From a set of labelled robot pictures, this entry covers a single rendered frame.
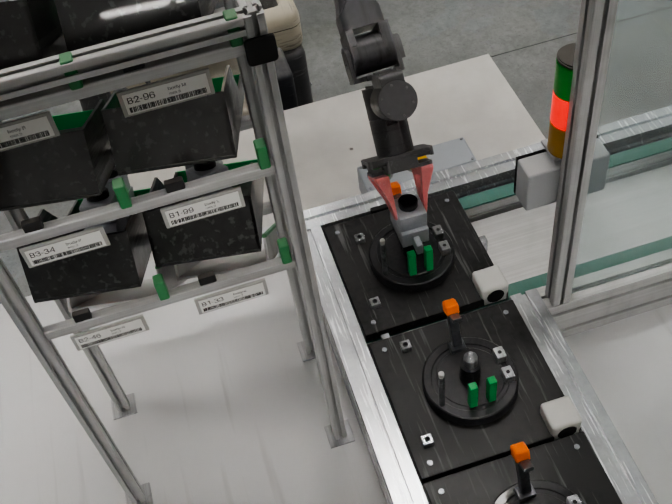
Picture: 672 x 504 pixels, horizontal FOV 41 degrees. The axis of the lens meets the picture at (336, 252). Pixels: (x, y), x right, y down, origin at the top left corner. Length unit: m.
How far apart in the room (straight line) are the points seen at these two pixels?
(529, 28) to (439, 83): 1.60
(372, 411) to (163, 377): 0.40
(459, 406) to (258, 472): 0.34
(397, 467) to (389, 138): 0.48
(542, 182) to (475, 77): 0.76
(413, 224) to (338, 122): 0.57
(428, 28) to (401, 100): 2.29
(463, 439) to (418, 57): 2.29
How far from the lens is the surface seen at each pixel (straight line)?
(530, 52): 3.45
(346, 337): 1.44
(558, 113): 1.20
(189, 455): 1.49
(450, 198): 1.59
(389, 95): 1.28
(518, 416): 1.34
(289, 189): 0.99
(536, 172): 1.26
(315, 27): 3.63
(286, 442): 1.46
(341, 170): 1.81
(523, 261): 1.57
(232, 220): 1.09
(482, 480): 1.29
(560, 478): 1.30
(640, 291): 1.54
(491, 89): 1.97
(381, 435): 1.34
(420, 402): 1.35
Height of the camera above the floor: 2.14
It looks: 50 degrees down
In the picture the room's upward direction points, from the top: 9 degrees counter-clockwise
